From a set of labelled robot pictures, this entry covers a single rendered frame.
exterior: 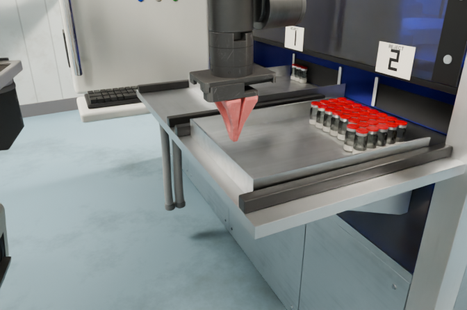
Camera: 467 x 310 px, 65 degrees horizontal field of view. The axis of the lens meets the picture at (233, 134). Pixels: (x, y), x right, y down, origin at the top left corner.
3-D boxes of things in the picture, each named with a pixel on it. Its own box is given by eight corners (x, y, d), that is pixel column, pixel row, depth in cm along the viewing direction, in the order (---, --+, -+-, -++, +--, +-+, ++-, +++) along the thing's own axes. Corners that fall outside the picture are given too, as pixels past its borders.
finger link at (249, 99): (259, 145, 51) (259, 80, 47) (211, 156, 49) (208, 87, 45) (238, 128, 57) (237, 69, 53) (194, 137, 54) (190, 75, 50)
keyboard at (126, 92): (197, 84, 138) (197, 78, 137) (211, 93, 126) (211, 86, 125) (84, 96, 122) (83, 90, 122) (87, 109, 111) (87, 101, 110)
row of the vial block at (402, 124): (340, 116, 82) (342, 96, 80) (406, 147, 67) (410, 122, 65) (332, 117, 81) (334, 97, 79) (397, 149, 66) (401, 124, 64)
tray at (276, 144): (329, 112, 85) (331, 97, 84) (426, 156, 64) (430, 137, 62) (190, 135, 72) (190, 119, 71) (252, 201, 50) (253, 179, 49)
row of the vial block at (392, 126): (331, 117, 81) (333, 98, 79) (397, 149, 66) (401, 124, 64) (324, 119, 80) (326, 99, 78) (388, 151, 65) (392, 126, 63)
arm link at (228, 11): (198, -20, 46) (219, -20, 41) (246, -22, 49) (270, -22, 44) (201, 37, 48) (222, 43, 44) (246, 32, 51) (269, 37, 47)
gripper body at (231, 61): (276, 86, 49) (279, 29, 46) (205, 98, 45) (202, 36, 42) (254, 75, 55) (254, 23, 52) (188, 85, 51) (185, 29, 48)
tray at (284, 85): (289, 76, 118) (290, 64, 117) (344, 96, 97) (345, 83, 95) (189, 87, 105) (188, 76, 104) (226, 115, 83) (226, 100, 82)
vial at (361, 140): (358, 151, 65) (362, 126, 63) (367, 156, 63) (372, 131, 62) (349, 153, 64) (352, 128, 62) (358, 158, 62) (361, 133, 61)
